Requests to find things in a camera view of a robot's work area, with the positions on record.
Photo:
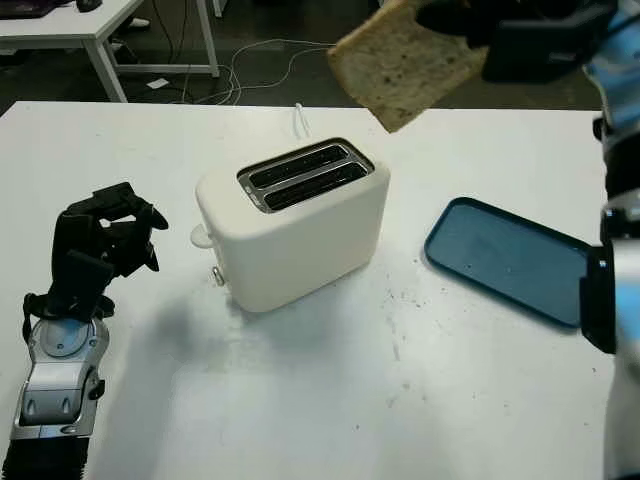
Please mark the white toaster lever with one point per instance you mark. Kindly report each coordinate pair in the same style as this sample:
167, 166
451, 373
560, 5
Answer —
199, 236

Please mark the white office desk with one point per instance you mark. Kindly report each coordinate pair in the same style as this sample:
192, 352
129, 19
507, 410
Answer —
75, 22

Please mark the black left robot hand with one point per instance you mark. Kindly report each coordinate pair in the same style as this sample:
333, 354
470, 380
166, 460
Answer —
80, 235

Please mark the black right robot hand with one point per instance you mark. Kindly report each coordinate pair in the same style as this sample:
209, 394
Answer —
450, 20

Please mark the slice of bread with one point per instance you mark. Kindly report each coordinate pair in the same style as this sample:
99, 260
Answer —
400, 70

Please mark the silver toaster dial knob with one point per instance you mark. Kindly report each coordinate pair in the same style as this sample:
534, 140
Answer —
218, 276

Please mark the blue plastic tray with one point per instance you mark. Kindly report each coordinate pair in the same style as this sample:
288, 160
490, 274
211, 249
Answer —
505, 260

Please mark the dark desk mat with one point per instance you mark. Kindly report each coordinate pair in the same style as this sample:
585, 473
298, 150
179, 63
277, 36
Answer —
22, 6

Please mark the white paper sheet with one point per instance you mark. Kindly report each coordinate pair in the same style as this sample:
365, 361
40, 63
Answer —
158, 83

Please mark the black computer mouse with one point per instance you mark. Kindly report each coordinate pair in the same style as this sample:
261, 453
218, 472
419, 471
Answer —
88, 4

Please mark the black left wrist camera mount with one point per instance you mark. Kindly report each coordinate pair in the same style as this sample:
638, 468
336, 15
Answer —
85, 285

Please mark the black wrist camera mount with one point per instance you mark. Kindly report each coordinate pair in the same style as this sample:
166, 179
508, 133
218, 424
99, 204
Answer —
85, 285
540, 50

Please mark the cream white toaster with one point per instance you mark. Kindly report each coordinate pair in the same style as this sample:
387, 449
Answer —
300, 235

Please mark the white shoe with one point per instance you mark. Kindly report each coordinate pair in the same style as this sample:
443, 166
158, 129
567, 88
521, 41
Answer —
140, 22

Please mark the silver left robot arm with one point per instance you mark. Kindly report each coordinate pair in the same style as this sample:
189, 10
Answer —
55, 385

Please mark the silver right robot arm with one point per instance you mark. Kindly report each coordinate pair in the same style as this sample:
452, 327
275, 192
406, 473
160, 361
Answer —
627, 400

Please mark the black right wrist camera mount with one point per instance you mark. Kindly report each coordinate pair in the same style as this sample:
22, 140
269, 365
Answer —
540, 50

